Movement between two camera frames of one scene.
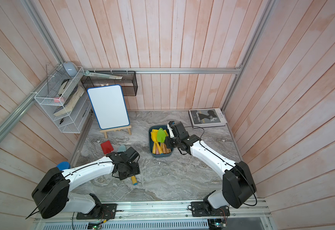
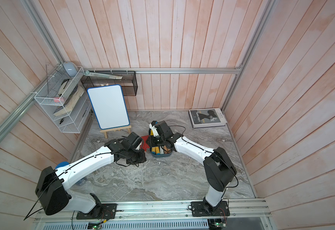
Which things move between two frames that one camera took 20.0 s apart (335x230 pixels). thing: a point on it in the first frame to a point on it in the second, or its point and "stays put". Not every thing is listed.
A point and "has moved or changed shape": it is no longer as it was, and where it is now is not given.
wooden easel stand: [116, 129] stays put
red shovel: [106, 147] has moved or changed shape
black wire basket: [128, 83] stays put
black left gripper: [136, 171] to [141, 159]
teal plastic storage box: [150, 143] stays put
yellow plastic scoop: [134, 180] to [155, 150]
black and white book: [206, 118] stays put
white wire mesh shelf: [65, 99] stays put
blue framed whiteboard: [108, 103] stays put
